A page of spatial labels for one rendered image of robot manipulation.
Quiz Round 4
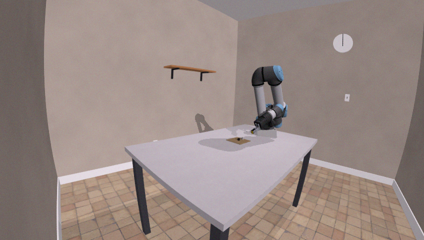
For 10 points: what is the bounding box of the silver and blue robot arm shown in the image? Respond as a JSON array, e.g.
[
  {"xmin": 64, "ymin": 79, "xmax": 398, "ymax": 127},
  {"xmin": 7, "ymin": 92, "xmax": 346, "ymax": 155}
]
[{"xmin": 251, "ymin": 65, "xmax": 288, "ymax": 130}]

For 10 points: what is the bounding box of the brown square mat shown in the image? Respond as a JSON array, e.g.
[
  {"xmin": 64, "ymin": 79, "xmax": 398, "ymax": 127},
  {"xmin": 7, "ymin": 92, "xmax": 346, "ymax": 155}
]
[{"xmin": 226, "ymin": 137, "xmax": 251, "ymax": 145}]

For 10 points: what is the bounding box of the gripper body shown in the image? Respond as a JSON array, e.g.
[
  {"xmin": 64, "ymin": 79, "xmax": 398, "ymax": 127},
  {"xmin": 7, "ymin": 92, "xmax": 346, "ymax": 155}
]
[{"xmin": 254, "ymin": 109, "xmax": 276, "ymax": 128}]

